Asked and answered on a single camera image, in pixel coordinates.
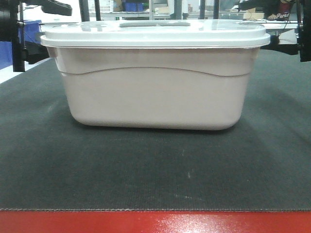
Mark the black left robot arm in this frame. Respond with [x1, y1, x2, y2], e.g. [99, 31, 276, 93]
[0, 0, 72, 72]

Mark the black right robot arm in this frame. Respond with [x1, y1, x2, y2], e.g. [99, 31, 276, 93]
[238, 0, 311, 62]

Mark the dark grey table mat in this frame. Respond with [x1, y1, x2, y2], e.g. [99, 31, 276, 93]
[0, 50, 311, 211]

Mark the blue plastic crate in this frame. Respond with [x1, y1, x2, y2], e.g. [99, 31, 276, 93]
[0, 20, 49, 72]

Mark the person in dark shirt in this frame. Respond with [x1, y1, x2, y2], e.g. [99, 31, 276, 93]
[266, 0, 296, 21]

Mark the red table edge strip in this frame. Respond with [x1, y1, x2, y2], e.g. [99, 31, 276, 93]
[0, 211, 311, 233]

